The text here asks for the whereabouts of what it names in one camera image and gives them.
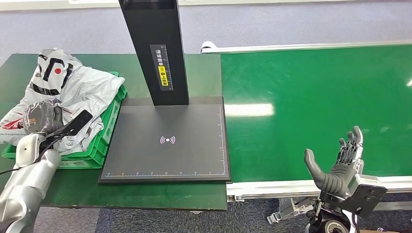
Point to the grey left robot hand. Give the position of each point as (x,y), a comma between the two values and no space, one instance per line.
(42,117)

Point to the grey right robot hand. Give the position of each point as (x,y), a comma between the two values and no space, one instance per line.
(334,180)

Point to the white mailer package black print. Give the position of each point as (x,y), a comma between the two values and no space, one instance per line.
(87,86)

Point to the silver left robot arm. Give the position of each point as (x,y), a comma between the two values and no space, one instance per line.
(25,186)

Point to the green conveyor belt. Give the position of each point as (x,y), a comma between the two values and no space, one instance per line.
(305,96)

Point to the black inbound scanner machine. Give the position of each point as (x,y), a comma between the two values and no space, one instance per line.
(180,151)

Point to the green plastic crate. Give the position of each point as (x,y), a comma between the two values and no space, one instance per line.
(103,141)

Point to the black yellow label sticker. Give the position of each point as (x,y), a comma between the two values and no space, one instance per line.
(162,67)

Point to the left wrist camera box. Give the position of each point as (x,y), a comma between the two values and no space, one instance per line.
(77,123)

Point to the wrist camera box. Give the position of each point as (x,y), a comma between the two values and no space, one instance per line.
(367,196)
(77,123)

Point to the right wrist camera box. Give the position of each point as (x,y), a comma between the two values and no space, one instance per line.
(367,196)

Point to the metal conveyor leg bracket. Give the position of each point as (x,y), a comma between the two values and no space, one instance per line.
(286,210)

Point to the aluminium conveyor rail with bracket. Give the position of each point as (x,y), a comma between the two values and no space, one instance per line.
(257,188)

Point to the long aluminium conveyor side rail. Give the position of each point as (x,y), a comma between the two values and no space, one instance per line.
(289,47)

